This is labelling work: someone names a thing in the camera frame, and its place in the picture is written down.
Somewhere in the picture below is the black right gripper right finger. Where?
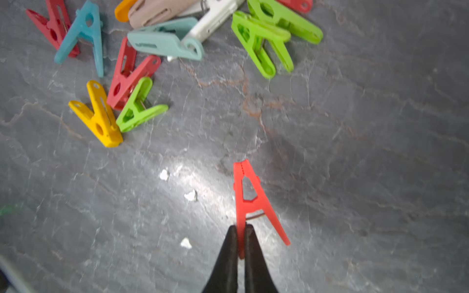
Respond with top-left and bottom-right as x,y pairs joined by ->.
244,224 -> 278,293

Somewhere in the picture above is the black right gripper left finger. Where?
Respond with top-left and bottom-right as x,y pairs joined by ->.
202,225 -> 238,293

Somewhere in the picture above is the lime green clothespin bottom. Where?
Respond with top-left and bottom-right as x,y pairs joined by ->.
116,77 -> 169,133

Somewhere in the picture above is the lime green clothespin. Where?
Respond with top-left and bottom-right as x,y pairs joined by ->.
232,11 -> 294,79
247,0 -> 324,45
116,77 -> 169,133

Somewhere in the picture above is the dark red clothespin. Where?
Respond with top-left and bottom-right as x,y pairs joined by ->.
277,0 -> 314,13

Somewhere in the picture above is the yellow clothespin by pile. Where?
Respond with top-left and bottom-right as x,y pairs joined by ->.
68,80 -> 123,148

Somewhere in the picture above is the mint green clothespin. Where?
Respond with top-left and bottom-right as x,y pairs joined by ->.
127,17 -> 205,61

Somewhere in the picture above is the white clothespin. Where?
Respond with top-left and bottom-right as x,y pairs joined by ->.
167,1 -> 243,62

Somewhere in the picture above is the beige clothespin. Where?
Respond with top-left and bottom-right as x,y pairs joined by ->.
128,0 -> 197,29

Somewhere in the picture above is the orange clothespin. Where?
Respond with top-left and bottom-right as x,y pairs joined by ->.
114,0 -> 138,23

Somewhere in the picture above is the turquoise clothespin bottom left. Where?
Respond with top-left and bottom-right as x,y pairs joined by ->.
54,1 -> 105,78

